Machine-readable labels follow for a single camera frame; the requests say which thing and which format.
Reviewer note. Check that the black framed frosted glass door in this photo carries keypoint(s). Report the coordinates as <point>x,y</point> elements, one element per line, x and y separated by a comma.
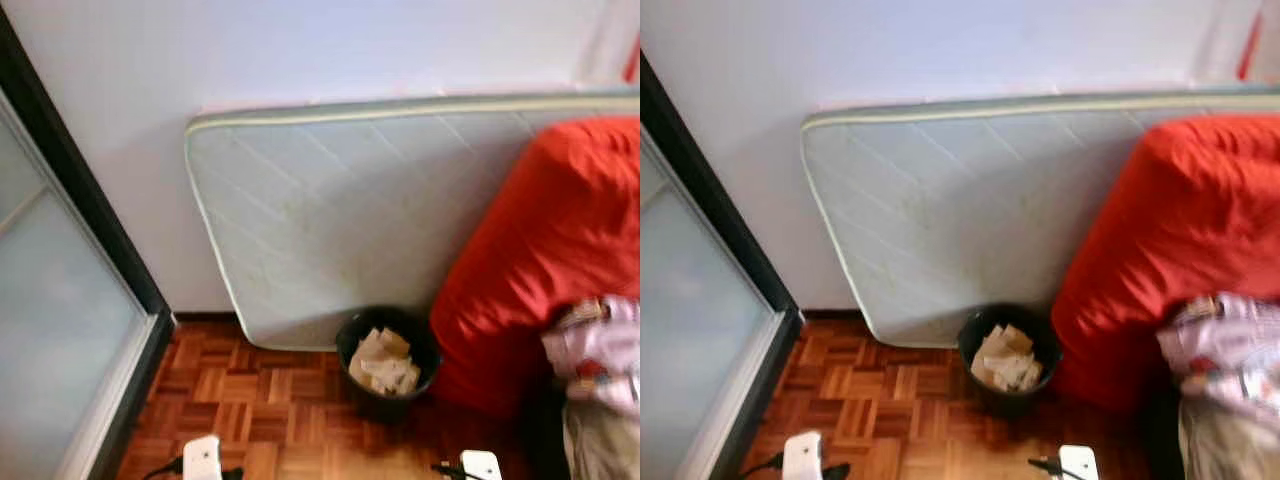
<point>690,320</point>
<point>60,300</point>

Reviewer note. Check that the crumpled brown and white paper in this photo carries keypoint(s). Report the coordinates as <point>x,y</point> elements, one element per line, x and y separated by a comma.
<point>385,362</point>
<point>1005,358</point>

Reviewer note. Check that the black round waste bin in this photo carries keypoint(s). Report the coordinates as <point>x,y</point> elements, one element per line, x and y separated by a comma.
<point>430,370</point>
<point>1052,365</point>

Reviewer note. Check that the pink cartoon print blanket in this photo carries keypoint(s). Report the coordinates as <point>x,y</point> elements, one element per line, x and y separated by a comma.
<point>1225,350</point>
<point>600,350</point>

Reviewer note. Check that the pale green quilted mattress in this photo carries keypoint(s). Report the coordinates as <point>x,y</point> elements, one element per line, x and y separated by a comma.
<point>940,210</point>
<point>330,210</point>

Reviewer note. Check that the large red fabric cushion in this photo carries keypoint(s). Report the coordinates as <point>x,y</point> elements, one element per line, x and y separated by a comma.
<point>550,250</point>
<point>1170,240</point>

